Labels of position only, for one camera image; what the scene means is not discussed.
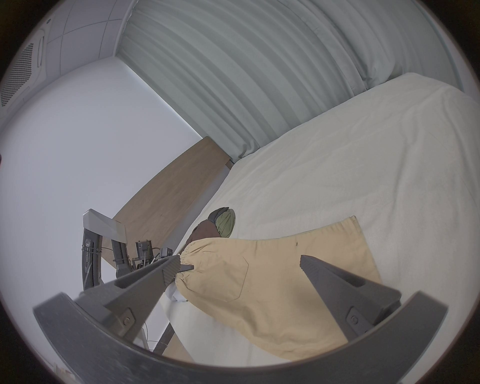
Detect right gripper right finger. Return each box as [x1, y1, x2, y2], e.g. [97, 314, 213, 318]
[300, 255, 402, 342]

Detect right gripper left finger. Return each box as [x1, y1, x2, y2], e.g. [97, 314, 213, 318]
[77, 255, 179, 344]

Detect beige shorts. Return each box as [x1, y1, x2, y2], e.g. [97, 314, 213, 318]
[174, 215, 383, 361]

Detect bed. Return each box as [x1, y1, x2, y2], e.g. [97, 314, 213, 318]
[112, 72, 480, 362]

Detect white garment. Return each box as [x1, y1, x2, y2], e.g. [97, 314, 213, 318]
[167, 283, 190, 304]

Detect brown garment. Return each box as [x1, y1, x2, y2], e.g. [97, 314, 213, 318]
[185, 219, 222, 250]

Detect green garment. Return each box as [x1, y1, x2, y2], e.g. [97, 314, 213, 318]
[215, 208, 237, 239]

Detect pale grey-green curtain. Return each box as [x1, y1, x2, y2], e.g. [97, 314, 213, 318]
[116, 0, 366, 158]
[300, 0, 464, 91]

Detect white ceiling air vent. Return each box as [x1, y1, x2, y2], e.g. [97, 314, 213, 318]
[0, 20, 49, 109]

